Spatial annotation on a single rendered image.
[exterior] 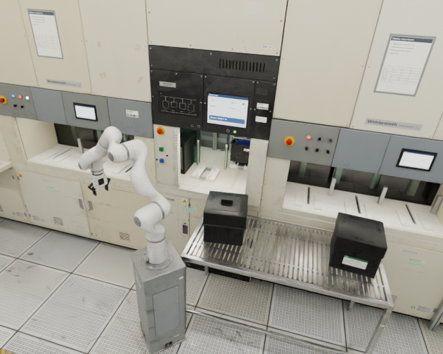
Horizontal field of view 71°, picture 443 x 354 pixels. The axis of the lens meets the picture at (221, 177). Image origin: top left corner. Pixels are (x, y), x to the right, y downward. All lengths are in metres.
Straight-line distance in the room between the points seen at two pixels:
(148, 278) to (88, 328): 0.95
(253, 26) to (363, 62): 0.68
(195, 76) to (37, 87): 1.34
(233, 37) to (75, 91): 1.31
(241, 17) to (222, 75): 0.36
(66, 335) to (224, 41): 2.37
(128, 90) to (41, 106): 0.83
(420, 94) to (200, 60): 1.34
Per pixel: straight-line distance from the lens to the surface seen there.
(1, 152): 3.56
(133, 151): 1.80
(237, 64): 2.10
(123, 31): 2.38
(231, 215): 2.03
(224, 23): 2.09
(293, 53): 2.05
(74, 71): 2.67
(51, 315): 2.99
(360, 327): 2.98
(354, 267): 2.19
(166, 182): 2.60
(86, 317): 2.88
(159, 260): 2.03
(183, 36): 2.19
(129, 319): 2.79
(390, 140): 2.21
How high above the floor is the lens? 2.21
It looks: 29 degrees down
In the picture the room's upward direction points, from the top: 3 degrees clockwise
